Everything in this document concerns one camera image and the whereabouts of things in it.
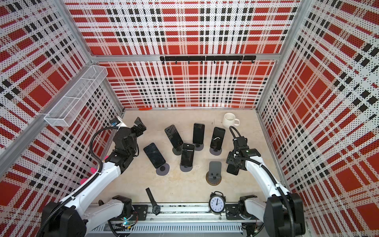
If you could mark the grey stand far left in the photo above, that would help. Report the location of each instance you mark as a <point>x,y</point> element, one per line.
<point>163,170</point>

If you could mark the black phone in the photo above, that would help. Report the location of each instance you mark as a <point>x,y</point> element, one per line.
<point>154,155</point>
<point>174,136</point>
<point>217,138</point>
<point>233,169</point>

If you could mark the black hook rail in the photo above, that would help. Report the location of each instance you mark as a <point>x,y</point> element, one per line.
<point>208,58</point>

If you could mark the black alarm clock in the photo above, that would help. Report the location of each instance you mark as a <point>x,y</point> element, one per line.
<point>217,203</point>

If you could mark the grey stand back left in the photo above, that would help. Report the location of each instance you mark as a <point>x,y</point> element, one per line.
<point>177,151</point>

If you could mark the pink white plush toy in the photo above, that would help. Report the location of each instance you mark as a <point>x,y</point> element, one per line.
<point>93,171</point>

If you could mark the green phone back centre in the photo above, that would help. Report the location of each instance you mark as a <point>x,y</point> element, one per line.
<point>198,133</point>

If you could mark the white ceramic mug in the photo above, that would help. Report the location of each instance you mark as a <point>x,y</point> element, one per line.
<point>230,119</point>

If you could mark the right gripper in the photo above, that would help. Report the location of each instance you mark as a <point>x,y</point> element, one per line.
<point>230,158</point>

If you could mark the black wrist watch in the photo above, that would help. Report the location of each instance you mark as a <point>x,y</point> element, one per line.
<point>155,207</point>

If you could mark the purple phone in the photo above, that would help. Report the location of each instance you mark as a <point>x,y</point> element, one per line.
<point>187,155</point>

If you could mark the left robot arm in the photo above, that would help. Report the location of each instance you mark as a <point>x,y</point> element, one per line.
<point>73,216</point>

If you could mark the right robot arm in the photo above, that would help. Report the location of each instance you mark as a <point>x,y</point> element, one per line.
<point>282,213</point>

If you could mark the grey stand back centre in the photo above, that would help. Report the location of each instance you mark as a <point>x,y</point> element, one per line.
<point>198,147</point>

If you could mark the grey stand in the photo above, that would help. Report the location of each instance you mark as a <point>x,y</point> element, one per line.
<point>198,147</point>
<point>163,170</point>
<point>177,151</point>

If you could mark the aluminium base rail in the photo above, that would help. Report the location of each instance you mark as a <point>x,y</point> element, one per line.
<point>198,212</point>

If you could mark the white wire mesh basket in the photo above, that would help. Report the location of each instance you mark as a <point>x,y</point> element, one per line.
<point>67,109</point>

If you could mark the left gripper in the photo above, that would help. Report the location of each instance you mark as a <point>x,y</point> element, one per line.
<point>138,132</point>

